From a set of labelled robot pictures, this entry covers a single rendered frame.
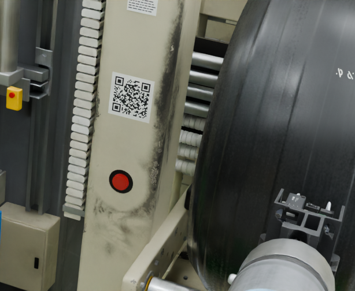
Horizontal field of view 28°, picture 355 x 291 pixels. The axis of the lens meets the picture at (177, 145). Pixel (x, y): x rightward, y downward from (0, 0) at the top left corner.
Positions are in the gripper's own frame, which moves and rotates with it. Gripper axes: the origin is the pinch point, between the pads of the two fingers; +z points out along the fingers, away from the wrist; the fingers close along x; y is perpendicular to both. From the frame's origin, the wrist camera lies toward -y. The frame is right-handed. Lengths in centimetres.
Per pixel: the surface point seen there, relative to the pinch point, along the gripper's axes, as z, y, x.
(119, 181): 29.8, -12.2, 33.9
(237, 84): 11.9, 13.1, 14.2
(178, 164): 72, -20, 34
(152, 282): 25.9, -27.0, 23.4
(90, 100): 30, 1, 42
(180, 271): 50, -35, 24
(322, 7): 21.2, 25.1, 6.3
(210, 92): 70, -1, 30
